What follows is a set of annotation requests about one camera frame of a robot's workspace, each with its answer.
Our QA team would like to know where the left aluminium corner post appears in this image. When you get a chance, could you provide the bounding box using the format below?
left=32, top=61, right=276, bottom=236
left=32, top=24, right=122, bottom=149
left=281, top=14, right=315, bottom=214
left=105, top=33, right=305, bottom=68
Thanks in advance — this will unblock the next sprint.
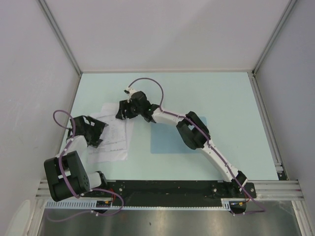
left=36, top=0, right=83, bottom=77

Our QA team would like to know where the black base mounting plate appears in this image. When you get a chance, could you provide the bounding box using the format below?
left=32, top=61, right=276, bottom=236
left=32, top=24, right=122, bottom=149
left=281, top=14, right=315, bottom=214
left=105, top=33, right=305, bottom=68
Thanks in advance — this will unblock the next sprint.
left=81, top=180, right=257, bottom=207

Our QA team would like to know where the blank white paper sheet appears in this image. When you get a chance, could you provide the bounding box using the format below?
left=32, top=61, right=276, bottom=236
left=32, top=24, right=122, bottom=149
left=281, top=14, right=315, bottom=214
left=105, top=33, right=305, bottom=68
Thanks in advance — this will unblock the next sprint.
left=89, top=103, right=134, bottom=163

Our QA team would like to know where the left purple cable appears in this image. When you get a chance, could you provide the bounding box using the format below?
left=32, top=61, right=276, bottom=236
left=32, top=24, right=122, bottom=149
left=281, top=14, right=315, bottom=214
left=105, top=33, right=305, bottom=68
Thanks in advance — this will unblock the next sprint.
left=47, top=110, right=124, bottom=224

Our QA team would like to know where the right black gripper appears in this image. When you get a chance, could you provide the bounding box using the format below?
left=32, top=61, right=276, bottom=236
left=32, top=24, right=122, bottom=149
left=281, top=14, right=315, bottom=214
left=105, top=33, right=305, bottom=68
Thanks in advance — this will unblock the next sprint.
left=116, top=100, right=143, bottom=121

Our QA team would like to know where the white slotted cable duct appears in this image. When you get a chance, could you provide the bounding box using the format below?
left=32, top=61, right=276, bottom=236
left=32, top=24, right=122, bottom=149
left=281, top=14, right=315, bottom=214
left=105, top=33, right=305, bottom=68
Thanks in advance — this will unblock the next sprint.
left=45, top=200, right=230, bottom=211

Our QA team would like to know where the printed paper sheet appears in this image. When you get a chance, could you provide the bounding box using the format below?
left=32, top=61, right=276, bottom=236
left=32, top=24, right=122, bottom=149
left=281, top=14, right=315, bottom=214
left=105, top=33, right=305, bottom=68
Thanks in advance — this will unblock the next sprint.
left=91, top=113, right=127, bottom=152

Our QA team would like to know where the right aluminium corner post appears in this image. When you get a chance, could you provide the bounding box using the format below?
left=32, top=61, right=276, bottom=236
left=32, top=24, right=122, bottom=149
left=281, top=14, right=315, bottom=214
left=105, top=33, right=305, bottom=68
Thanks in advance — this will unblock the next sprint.
left=252, top=0, right=299, bottom=76

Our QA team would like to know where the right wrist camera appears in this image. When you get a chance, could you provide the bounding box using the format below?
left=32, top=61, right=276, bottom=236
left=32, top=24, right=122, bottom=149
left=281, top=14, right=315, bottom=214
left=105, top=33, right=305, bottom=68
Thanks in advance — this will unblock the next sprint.
left=124, top=87, right=137, bottom=99

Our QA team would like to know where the light blue clipboard folder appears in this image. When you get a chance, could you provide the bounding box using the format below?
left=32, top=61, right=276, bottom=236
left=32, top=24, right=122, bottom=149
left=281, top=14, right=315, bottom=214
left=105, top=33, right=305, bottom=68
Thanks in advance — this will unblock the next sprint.
left=150, top=113, right=195, bottom=154

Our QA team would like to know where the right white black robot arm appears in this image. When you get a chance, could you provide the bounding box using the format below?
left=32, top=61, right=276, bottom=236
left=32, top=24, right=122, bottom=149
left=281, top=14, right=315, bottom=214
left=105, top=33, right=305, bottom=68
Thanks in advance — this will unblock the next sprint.
left=116, top=88, right=248, bottom=197

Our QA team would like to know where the aluminium front rail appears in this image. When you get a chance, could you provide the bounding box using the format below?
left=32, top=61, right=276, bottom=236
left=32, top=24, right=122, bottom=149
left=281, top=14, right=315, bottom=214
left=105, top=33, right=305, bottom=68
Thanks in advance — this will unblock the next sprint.
left=35, top=179, right=302, bottom=200

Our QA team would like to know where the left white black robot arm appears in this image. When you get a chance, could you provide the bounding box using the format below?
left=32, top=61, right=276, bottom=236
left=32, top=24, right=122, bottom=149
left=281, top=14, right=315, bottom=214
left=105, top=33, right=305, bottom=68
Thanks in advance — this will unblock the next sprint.
left=44, top=116, right=109, bottom=202

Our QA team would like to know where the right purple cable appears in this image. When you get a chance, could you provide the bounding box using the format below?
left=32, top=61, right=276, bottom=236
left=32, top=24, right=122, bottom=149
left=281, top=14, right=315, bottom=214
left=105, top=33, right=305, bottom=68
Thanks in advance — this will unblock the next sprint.
left=128, top=77, right=266, bottom=215

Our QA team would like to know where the right aluminium side rail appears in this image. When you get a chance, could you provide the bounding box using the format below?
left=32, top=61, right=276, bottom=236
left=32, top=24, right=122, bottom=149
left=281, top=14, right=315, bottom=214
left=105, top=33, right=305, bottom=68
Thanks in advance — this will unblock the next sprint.
left=248, top=71, right=288, bottom=180

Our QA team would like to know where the purple cable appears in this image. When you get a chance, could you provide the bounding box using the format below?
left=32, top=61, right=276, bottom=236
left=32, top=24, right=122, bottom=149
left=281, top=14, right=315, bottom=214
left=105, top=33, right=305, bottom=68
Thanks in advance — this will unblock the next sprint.
left=47, top=110, right=124, bottom=224
left=128, top=77, right=266, bottom=215

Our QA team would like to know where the aluminium corner post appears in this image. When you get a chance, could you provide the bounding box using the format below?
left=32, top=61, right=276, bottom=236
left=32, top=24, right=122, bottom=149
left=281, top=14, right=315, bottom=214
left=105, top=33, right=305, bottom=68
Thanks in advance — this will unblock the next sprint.
left=36, top=0, right=83, bottom=77
left=252, top=0, right=299, bottom=76

